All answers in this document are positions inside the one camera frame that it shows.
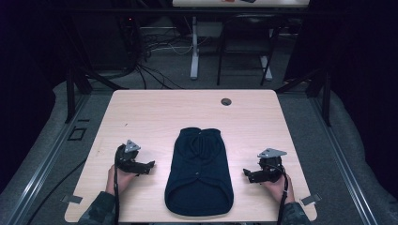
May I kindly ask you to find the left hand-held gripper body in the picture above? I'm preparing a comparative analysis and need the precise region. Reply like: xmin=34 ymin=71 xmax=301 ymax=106
xmin=115 ymin=139 xmax=148 ymax=174

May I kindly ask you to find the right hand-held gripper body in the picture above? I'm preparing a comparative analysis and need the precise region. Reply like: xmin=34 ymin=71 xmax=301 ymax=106
xmin=256 ymin=147 xmax=288 ymax=184

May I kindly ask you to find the person's left hand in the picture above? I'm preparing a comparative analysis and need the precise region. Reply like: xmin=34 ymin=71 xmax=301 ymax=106
xmin=105 ymin=165 xmax=138 ymax=197

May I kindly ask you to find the person's right hand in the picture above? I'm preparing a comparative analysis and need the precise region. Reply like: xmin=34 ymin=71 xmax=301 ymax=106
xmin=263 ymin=173 xmax=296 ymax=204

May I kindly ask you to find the grey table edge clamp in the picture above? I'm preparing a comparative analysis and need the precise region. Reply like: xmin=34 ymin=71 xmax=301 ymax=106
xmin=299 ymin=193 xmax=323 ymax=207
xmin=60 ymin=193 xmax=84 ymax=205

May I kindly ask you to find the dark navy sleeveless garment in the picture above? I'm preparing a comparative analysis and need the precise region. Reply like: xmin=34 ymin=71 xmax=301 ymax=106
xmin=163 ymin=126 xmax=235 ymax=218

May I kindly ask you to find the black metal stand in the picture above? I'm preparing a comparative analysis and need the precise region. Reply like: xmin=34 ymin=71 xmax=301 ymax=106
xmin=63 ymin=60 xmax=130 ymax=125
xmin=274 ymin=67 xmax=332 ymax=128

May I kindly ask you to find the white desk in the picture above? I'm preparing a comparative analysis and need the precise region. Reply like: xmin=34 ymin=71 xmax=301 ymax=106
xmin=171 ymin=0 xmax=311 ymax=82

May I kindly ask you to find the black chair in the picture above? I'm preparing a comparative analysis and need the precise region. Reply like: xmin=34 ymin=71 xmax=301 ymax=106
xmin=216 ymin=13 xmax=283 ymax=87

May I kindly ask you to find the black crossbar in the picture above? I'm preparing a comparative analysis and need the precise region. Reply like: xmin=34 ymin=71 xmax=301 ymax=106
xmin=62 ymin=7 xmax=314 ymax=17

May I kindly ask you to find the right hand-held gripper cable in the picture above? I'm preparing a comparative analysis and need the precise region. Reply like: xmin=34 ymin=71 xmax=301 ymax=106
xmin=276 ymin=163 xmax=289 ymax=225

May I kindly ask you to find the hand-held gripper cable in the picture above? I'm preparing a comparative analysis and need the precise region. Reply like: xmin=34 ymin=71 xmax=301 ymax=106
xmin=113 ymin=149 xmax=121 ymax=225
xmin=276 ymin=163 xmax=289 ymax=225

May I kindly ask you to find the left hand-held gripper cable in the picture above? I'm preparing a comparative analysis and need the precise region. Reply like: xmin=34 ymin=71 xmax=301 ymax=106
xmin=113 ymin=149 xmax=121 ymax=225

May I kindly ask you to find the black floor cable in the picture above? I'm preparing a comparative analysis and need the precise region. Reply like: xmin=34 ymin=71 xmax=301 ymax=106
xmin=27 ymin=158 xmax=87 ymax=225

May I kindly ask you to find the aluminium floor rail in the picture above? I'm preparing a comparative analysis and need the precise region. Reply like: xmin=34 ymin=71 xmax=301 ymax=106
xmin=309 ymin=96 xmax=380 ymax=225
xmin=5 ymin=93 xmax=92 ymax=225

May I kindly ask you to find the bundle of black cables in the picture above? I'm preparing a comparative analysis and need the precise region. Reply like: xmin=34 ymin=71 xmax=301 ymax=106
xmin=117 ymin=16 xmax=186 ymax=91

